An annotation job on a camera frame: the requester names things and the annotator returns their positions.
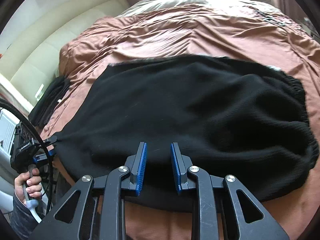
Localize black pants with print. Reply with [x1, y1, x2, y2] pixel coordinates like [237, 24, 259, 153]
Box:
[54, 55, 319, 211]

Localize person left forearm sleeve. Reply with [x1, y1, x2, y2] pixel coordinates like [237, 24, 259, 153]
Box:
[10, 194, 39, 240]

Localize person left hand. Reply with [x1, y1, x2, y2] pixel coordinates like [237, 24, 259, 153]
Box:
[14, 168, 42, 205]

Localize folded black clothes stack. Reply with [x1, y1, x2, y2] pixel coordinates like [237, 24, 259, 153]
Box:
[28, 76, 71, 128]

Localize cream padded headboard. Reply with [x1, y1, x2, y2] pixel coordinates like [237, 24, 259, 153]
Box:
[1, 0, 129, 112]

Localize grey white pillow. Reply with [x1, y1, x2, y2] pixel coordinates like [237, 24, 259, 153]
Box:
[117, 0, 251, 18]

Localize pink right curtain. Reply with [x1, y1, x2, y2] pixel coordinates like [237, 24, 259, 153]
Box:
[271, 0, 319, 39]

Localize black cable left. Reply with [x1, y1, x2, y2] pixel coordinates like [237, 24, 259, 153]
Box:
[0, 97, 54, 215]

